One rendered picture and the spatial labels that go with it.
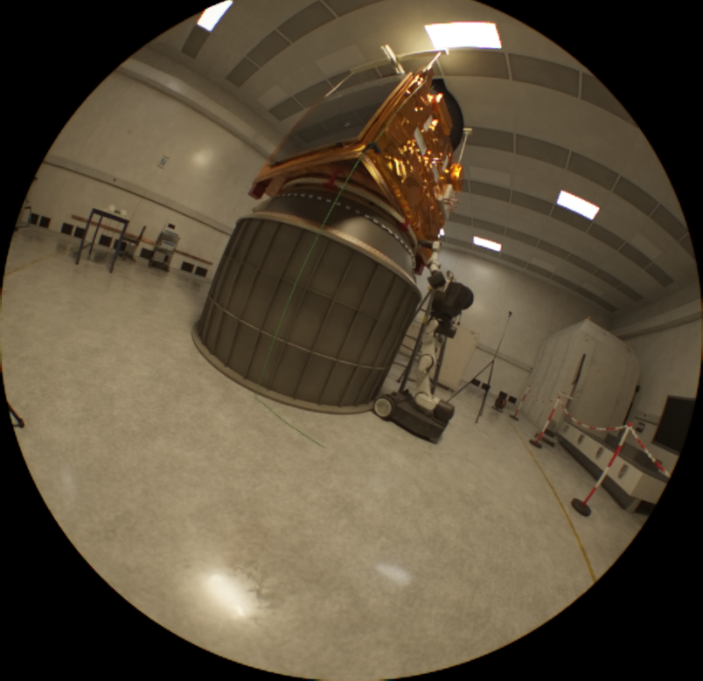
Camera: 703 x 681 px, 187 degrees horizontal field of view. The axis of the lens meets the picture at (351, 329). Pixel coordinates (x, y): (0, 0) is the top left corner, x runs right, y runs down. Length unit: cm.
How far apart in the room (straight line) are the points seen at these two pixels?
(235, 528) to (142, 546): 33
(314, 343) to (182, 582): 142
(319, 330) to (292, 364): 30
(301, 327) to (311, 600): 140
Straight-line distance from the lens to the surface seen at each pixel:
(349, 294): 145
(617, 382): 755
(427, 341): 202
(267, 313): 146
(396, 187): 196
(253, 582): 77
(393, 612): 89
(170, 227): 591
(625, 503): 414
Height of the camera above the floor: 75
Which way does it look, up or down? 4 degrees down
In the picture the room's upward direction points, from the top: 23 degrees clockwise
